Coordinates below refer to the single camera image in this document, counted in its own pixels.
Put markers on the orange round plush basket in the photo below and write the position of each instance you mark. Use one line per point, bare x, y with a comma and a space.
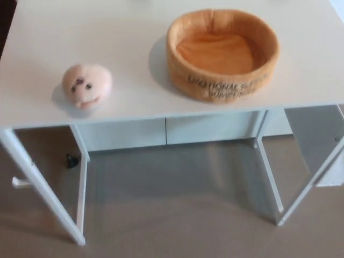
215, 48

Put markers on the white cabinet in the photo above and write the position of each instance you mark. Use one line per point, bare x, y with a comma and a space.
209, 129

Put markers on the white table left leg frame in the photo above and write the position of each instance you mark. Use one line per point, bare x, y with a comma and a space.
43, 188

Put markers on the white table leg frame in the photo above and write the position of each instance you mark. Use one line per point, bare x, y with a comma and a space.
309, 190
43, 188

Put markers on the white table right leg frame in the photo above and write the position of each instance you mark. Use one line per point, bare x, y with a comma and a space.
309, 190

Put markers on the pink plush dumpling toy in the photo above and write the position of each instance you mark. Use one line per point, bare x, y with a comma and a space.
87, 83

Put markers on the small black floor object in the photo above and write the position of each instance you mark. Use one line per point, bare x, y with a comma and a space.
71, 160

